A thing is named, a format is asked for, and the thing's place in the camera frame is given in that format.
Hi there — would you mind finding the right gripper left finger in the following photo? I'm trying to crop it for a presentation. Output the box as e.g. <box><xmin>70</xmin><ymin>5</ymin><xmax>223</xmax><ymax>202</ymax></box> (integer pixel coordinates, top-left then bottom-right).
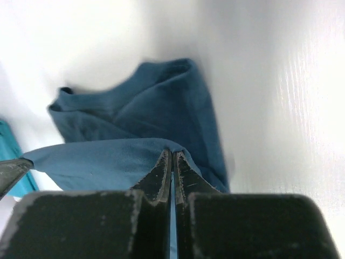
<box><xmin>1</xmin><ymin>150</ymin><xmax>172</xmax><ymax>258</ymax></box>

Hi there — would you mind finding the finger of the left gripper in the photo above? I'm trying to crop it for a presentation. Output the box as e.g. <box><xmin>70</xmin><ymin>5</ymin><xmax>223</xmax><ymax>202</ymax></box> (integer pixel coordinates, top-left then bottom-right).
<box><xmin>0</xmin><ymin>158</ymin><xmax>33</xmax><ymax>199</ymax></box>

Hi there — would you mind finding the dark blue t shirt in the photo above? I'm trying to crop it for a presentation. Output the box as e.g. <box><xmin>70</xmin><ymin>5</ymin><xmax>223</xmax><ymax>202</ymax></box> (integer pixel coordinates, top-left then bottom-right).
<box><xmin>20</xmin><ymin>58</ymin><xmax>231</xmax><ymax>259</ymax></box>

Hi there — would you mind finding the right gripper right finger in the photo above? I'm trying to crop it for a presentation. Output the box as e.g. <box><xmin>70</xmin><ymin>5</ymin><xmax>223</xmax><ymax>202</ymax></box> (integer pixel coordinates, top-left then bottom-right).
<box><xmin>173</xmin><ymin>152</ymin><xmax>339</xmax><ymax>258</ymax></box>

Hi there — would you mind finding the teal t shirt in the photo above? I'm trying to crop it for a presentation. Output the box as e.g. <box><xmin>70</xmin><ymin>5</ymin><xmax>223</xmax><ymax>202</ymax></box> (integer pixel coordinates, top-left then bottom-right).
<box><xmin>1</xmin><ymin>120</ymin><xmax>39</xmax><ymax>198</ymax></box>

